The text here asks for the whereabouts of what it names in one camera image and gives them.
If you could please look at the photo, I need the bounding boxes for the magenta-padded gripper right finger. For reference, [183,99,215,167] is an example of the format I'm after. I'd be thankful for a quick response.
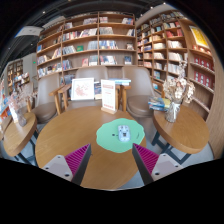
[131,143,184,186]

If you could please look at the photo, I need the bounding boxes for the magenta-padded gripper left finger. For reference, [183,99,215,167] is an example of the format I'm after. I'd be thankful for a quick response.
[41,143,93,186]

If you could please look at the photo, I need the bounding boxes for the transparent blue computer mouse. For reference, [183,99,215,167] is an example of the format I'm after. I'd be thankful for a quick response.
[117,124,132,142]

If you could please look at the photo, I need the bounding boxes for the green wavy-edged mouse pad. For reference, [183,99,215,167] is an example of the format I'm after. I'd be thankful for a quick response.
[95,117,146,154]

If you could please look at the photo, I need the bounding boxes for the round wooden side table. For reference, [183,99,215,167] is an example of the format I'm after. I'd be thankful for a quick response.
[151,104,210,164]
[1,111,38,166]

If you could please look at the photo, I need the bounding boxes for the glass vase with beige flowers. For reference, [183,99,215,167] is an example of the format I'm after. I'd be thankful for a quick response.
[162,61,196,124]

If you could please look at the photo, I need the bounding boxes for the brown wooden-armed armchair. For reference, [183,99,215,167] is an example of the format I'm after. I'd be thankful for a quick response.
[49,65,109,113]
[31,72,71,124]
[116,65,168,119]

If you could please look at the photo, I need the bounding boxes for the pile of colourful books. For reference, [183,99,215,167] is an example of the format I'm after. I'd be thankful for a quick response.
[147,95,172,112]

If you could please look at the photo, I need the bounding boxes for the white board with pink flowers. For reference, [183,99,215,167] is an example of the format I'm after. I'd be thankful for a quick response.
[70,77,96,102]

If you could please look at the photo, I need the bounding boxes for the white sign on wooden stand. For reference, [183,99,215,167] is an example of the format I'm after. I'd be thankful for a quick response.
[100,79,118,115]

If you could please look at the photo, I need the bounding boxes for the dark cover book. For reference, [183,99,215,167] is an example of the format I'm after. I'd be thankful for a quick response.
[93,81,103,101]

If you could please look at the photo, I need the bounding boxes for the small white table sign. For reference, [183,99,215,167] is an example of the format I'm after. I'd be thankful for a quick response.
[7,99,20,124]

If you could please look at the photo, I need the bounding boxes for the flat stack of books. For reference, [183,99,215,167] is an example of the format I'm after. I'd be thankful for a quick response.
[108,78,132,87]

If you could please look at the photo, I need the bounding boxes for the distant wooden bookshelf unit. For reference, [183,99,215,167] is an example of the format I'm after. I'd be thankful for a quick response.
[5,58,26,91]

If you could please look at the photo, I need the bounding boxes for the curved wooden bookshelf unit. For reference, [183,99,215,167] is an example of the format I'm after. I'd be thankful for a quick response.
[135,9,221,111]

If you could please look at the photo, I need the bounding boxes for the wide wooden bookshelf unit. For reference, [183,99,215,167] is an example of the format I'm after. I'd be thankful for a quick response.
[35,11,138,79]

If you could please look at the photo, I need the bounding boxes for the white ceiling panel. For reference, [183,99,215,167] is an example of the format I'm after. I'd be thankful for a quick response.
[14,25,44,38]

